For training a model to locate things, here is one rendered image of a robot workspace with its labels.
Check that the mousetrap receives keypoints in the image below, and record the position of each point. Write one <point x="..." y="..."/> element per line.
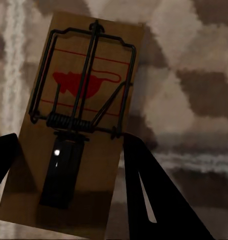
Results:
<point x="69" y="146"/>

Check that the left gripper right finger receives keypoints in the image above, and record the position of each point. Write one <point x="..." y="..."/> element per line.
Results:
<point x="176" y="220"/>

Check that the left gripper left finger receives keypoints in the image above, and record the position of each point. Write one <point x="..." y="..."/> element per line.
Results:
<point x="7" y="153"/>

